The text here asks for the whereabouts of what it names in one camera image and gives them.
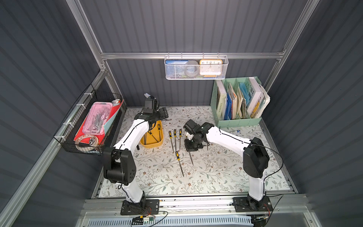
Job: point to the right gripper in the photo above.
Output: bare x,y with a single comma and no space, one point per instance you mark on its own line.
194,144

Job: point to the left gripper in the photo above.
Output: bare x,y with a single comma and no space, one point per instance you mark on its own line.
151,125

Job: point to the yellow storage box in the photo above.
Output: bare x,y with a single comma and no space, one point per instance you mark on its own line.
153,138

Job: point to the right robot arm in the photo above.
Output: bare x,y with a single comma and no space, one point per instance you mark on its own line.
254,155

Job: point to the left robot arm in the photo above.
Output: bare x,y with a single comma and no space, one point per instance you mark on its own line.
118,162

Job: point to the green file organizer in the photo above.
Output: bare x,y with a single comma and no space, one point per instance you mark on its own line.
229,101

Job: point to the blue box in basket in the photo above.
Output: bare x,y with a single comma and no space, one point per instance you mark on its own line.
175,68

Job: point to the blue desk lamp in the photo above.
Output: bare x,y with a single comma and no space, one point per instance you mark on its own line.
147,95

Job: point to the pink plastic case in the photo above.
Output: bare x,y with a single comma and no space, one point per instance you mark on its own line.
96,118

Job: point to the red folder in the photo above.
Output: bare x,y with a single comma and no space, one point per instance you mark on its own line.
91,140

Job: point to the grey tape roll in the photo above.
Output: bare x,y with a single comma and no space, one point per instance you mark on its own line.
191,68

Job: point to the yellow white clock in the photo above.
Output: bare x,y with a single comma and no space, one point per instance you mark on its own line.
212,67

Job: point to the white book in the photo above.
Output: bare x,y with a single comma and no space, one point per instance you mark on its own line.
256,97

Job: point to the black wire basket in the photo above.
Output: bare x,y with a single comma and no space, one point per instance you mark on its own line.
66,136

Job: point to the white wire basket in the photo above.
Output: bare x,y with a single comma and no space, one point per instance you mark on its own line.
198,57

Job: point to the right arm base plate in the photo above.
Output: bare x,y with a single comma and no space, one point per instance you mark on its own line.
249,204

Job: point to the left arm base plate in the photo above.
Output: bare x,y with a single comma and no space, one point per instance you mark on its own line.
145,208

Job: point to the aluminium rail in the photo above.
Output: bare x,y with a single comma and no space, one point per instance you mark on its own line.
194,205

